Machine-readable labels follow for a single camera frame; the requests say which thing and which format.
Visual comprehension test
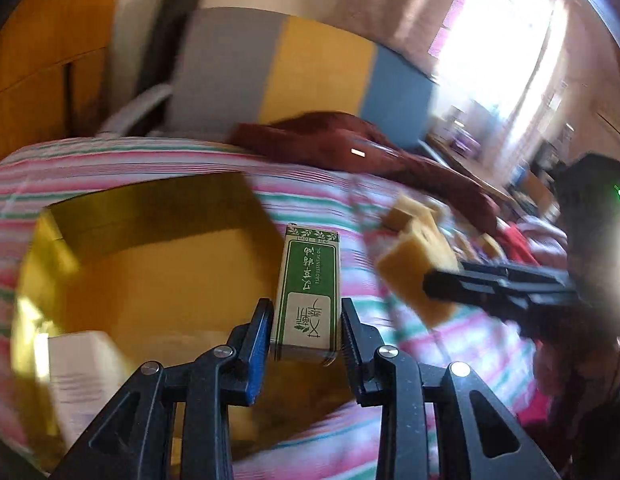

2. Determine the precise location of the grey yellow blue headboard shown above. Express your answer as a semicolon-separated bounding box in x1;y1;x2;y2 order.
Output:
166;6;439;147

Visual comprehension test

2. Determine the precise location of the green and white small box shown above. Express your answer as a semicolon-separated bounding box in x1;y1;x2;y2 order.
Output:
270;223;341;367

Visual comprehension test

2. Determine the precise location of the wooden background table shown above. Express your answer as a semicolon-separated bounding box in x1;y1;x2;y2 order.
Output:
427;130;518;203

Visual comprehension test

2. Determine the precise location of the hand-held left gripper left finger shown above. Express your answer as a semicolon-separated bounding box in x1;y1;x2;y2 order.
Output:
52;298;275;480

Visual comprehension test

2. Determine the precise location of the small yellow sponge block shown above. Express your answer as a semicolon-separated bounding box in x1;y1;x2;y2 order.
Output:
477;232;501;261

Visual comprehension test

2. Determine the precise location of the white paper box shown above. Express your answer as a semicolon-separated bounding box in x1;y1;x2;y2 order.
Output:
47;330;137;442

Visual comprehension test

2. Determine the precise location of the yellow sponge block with hole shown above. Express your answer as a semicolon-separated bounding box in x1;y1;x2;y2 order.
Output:
377;217;461;329

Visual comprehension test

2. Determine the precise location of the black chair grey armrest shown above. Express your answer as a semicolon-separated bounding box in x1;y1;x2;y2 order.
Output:
96;0;203;137

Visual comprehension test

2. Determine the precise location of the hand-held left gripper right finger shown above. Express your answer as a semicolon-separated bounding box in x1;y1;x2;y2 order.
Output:
341;298;560;480

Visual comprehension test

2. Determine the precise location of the large yellow sponge block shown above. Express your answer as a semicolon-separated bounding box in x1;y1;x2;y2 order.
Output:
384;195;443;233

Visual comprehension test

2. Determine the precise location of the dark red jacket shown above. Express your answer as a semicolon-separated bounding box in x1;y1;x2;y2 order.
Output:
229;111;501;233

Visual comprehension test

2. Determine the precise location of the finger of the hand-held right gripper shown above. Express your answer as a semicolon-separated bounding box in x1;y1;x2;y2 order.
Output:
459;261;566;282
423;269;578;337

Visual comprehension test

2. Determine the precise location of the wooden wardrobe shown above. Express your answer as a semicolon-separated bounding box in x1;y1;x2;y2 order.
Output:
0;0;130;167

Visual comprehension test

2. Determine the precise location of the bright window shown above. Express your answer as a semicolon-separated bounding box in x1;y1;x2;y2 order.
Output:
432;0;568;128

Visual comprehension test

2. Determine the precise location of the maroon gift box gold interior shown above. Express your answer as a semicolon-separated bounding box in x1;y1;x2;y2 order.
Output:
12;172;358;471

